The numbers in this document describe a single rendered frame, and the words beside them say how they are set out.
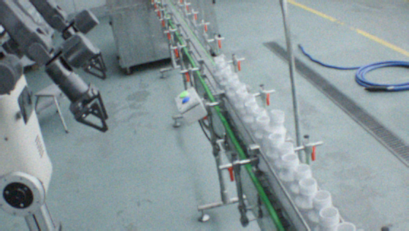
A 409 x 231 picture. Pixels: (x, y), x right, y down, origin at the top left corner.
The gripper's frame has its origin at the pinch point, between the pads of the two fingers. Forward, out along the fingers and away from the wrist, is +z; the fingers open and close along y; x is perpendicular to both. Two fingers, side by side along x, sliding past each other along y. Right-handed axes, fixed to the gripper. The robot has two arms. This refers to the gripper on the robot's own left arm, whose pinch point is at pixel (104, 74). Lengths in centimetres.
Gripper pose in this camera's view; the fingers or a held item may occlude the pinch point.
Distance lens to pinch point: 158.8
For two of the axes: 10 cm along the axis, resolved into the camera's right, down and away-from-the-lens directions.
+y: -1.8, -3.1, 9.3
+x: -7.9, 6.2, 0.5
